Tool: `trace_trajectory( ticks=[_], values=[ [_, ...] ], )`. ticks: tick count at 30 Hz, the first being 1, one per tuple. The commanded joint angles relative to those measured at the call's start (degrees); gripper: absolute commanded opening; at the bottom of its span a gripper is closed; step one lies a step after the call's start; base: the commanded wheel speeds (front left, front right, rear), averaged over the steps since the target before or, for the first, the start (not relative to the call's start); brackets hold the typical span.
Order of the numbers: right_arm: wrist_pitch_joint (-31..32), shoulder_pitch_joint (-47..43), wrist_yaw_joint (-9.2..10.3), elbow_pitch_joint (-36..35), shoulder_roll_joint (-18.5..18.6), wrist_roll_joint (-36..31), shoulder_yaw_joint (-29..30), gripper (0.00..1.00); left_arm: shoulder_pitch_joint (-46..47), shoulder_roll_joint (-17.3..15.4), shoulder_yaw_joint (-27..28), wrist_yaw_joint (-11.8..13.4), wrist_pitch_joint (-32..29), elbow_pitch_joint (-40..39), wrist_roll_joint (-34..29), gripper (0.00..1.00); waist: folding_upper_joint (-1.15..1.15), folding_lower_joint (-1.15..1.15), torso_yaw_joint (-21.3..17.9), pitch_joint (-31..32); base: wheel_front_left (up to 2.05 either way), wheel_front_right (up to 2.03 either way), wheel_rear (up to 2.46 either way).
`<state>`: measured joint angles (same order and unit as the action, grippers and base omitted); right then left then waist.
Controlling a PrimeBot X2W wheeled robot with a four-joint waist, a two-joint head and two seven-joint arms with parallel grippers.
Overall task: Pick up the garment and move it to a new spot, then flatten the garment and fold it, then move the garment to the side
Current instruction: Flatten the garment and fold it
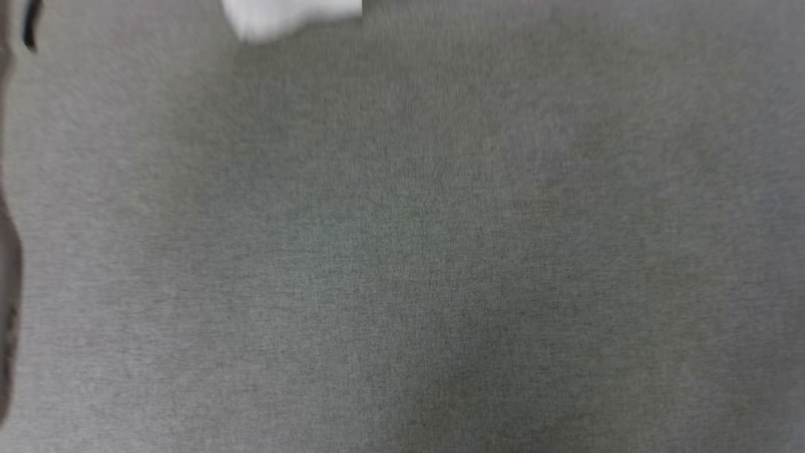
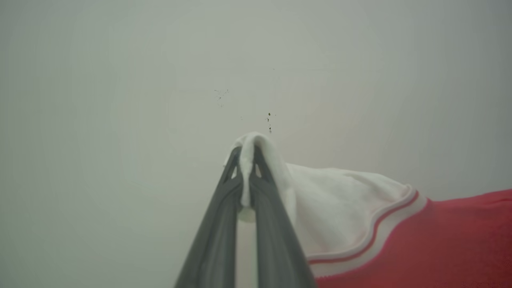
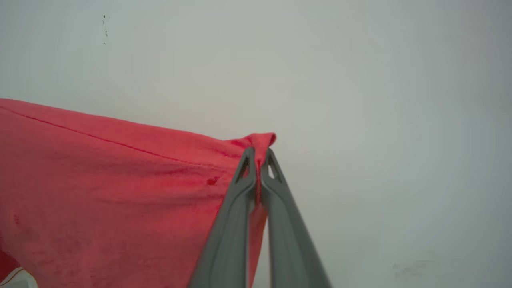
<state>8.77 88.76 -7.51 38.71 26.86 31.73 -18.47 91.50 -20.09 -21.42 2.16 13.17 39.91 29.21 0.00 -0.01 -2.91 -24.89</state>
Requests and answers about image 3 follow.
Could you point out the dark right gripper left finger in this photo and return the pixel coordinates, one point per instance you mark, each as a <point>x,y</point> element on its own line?
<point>230,240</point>

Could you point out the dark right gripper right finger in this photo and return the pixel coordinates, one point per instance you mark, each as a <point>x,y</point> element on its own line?
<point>290,248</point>

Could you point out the red and white garment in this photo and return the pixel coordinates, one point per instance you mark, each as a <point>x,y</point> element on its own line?
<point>100,192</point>

